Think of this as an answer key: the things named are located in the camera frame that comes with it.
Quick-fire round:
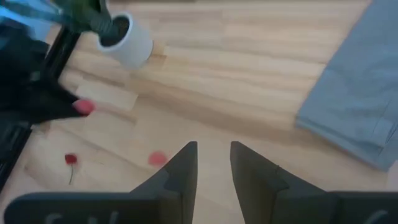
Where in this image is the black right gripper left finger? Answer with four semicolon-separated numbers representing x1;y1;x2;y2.
130;141;199;224

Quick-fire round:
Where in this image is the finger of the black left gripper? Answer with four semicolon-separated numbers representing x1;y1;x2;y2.
52;83;79;107
30;106;87;124

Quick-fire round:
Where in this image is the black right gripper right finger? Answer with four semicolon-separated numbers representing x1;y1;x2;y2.
229;141;338;224

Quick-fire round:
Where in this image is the pink toy fruit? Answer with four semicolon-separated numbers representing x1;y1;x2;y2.
72;98;96;116

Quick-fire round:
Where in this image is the red toy cherry with stem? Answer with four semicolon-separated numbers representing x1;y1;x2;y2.
64;153;78;186

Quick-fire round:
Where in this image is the white round plant pot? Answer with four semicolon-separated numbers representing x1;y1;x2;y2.
95;11;154;70

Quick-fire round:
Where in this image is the green snake plant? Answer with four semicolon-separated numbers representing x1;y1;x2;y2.
51;0;125;37

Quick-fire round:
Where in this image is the grey folded cloth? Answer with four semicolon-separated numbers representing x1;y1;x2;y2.
294;0;398;172

